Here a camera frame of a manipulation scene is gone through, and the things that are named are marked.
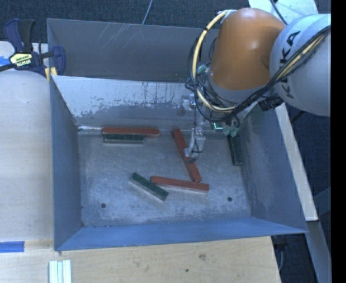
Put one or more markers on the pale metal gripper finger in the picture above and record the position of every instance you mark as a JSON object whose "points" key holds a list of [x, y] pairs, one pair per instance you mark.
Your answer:
{"points": [[200, 138], [189, 149]]}

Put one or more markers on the red-brown flat block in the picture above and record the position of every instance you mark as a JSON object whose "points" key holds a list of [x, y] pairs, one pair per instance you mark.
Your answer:
{"points": [[131, 131], [190, 167], [181, 184]]}

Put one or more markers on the black cylinder on white bracket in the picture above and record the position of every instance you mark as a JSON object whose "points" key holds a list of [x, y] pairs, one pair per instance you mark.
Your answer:
{"points": [[269, 103]]}

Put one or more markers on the dark green flat block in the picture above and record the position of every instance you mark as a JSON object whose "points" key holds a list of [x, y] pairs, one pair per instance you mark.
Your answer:
{"points": [[122, 138], [236, 150], [149, 186]]}

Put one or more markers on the grey metal bin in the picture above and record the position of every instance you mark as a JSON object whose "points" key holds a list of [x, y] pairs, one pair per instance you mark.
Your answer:
{"points": [[166, 164]]}

